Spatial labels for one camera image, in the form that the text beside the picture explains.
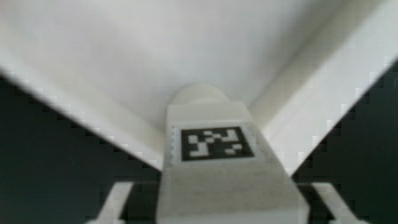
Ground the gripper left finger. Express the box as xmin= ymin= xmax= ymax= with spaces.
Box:
xmin=86 ymin=182 xmax=134 ymax=224

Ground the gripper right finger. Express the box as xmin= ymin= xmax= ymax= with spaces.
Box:
xmin=313 ymin=182 xmax=368 ymax=224

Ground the white table leg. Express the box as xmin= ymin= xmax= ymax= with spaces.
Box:
xmin=157 ymin=84 xmax=310 ymax=224

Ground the white square table top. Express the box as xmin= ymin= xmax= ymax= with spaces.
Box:
xmin=0 ymin=0 xmax=388 ymax=171

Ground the white U-shaped fence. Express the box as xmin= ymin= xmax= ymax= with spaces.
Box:
xmin=258 ymin=0 xmax=398 ymax=172

